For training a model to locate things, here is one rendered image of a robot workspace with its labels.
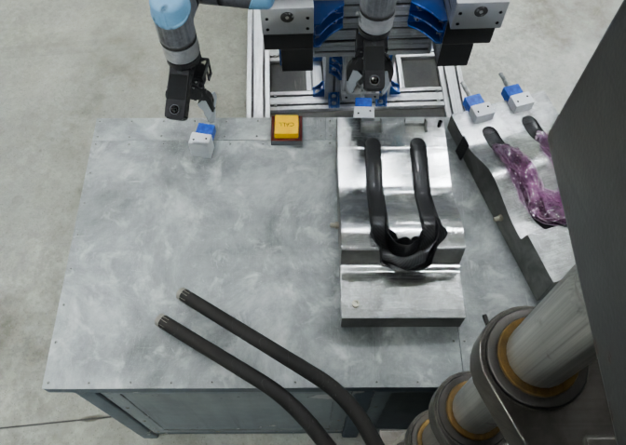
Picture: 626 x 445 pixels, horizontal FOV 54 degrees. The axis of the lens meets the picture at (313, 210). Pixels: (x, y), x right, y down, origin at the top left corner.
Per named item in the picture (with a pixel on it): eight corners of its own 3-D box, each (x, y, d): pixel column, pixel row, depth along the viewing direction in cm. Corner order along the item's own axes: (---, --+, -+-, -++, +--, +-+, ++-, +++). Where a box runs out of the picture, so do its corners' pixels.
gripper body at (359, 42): (385, 47, 146) (391, 7, 136) (387, 75, 142) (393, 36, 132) (353, 47, 146) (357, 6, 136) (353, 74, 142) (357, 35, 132)
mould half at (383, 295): (335, 139, 159) (337, 105, 147) (436, 139, 159) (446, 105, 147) (340, 327, 135) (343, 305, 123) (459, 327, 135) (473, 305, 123)
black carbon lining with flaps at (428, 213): (361, 142, 150) (364, 118, 142) (428, 142, 150) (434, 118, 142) (368, 276, 133) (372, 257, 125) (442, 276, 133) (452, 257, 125)
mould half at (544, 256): (446, 127, 161) (455, 100, 151) (537, 103, 164) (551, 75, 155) (537, 301, 138) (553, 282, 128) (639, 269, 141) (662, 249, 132)
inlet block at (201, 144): (205, 114, 163) (202, 101, 158) (224, 117, 162) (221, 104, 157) (191, 155, 156) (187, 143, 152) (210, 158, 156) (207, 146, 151)
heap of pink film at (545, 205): (483, 146, 151) (491, 128, 144) (549, 128, 153) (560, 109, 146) (533, 237, 139) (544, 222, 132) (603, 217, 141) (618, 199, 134)
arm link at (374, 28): (396, 22, 128) (356, 21, 128) (393, 38, 132) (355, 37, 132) (394, -4, 131) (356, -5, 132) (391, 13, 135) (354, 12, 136)
